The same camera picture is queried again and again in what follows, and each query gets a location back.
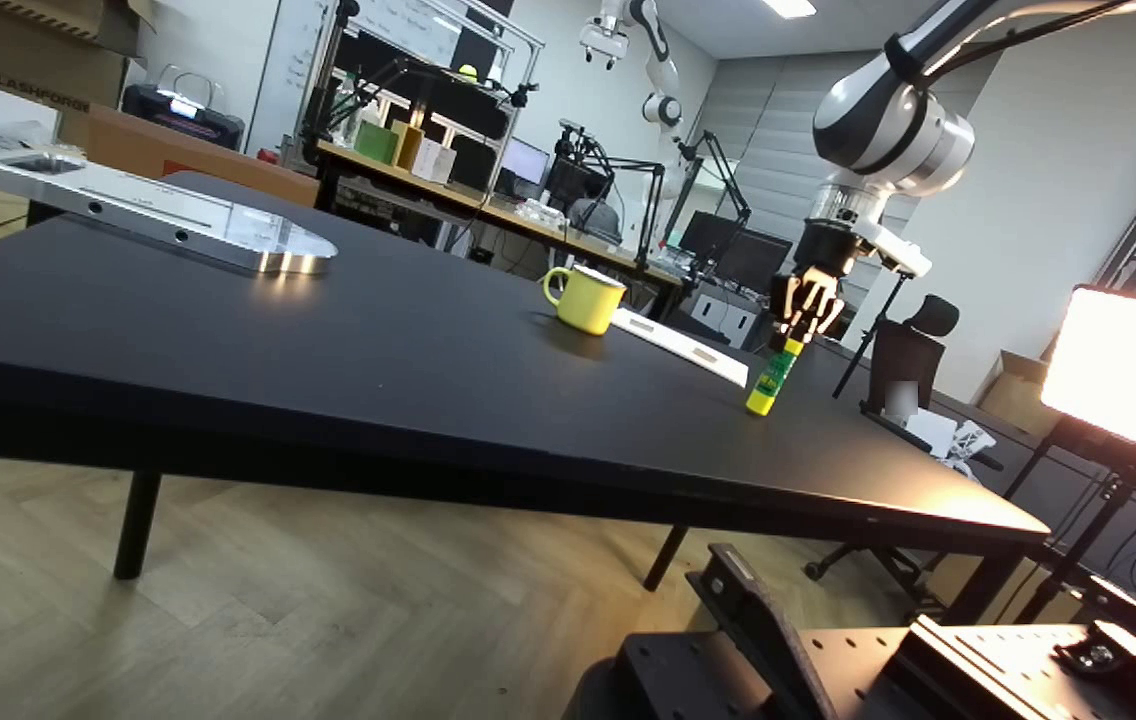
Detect green box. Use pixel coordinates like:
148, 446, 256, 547
351, 116, 404, 168

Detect wooden workbench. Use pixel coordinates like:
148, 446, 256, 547
306, 138, 695, 321

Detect black office chair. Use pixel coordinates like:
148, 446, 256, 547
800, 291, 998, 592

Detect white equipment box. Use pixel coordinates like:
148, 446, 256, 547
688, 290, 769, 353

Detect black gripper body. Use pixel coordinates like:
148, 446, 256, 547
793, 217, 861, 285

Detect bright light panel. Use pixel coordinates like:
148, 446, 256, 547
1036, 285, 1136, 476

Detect cardboard box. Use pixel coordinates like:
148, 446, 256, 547
0, 0, 160, 114

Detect black light stand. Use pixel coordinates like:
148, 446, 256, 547
998, 416, 1136, 629

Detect small computer monitor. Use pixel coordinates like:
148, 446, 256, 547
498, 133, 557, 192

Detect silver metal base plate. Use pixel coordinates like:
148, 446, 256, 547
0, 145, 338, 285

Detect white object on chair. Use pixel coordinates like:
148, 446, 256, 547
874, 381, 998, 468

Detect black shelf rack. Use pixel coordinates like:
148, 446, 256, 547
322, 0, 546, 151

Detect white ceiling mounted device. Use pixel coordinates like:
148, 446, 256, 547
575, 0, 688, 133

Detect black camera mount hardware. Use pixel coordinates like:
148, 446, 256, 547
613, 540, 1136, 720

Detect black table leg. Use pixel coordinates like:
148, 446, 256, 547
640, 522, 690, 597
112, 464, 166, 586

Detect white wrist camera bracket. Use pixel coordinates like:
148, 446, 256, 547
843, 212, 937, 285

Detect brown wooden cabinet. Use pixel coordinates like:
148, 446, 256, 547
55, 108, 328, 212

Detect black printer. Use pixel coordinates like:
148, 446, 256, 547
121, 82, 246, 151

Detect black computer monitor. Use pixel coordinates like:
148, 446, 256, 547
675, 207, 795, 300

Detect yellow mug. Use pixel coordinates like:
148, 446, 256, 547
541, 261, 628, 341

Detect green yellow marker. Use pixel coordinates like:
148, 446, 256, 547
741, 334, 808, 422

